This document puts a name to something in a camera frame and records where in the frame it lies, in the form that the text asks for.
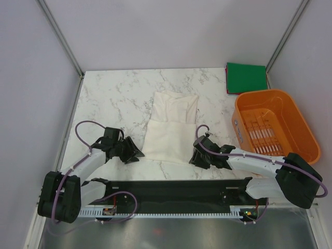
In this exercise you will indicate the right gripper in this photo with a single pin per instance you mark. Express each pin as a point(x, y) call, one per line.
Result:
point(195, 158)

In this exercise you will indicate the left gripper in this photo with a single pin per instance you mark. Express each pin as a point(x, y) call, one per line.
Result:
point(132, 151)

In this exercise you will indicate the white coca-cola t-shirt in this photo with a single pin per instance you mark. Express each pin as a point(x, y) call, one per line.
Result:
point(171, 128)

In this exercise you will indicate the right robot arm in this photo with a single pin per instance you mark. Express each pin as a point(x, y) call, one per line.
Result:
point(282, 177)

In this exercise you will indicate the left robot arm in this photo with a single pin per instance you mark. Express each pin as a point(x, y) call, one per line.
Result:
point(64, 193)

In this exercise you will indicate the folded red t-shirt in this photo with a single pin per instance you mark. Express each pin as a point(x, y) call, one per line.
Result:
point(226, 79)

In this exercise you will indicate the orange plastic basket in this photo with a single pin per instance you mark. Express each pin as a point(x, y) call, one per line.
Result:
point(269, 122)

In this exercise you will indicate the folded green t-shirt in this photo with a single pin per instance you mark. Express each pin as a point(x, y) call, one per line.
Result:
point(246, 78)

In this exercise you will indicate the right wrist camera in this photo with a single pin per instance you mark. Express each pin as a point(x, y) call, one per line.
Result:
point(204, 145)

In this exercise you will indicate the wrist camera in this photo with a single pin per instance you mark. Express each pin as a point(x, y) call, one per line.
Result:
point(114, 134)
point(204, 145)

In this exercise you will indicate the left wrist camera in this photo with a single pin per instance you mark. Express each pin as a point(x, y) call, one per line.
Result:
point(114, 134)

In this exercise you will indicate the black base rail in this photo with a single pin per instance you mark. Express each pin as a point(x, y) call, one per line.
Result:
point(193, 196)

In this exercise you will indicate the white slotted cable duct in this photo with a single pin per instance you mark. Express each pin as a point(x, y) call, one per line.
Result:
point(94, 211)

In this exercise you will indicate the left aluminium frame post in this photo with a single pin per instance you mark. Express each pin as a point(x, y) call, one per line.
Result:
point(60, 36)

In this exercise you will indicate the aluminium frame post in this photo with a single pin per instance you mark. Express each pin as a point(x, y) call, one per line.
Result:
point(287, 33)
point(60, 36)

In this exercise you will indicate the right aluminium frame post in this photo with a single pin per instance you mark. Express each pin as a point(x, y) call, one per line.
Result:
point(287, 33)

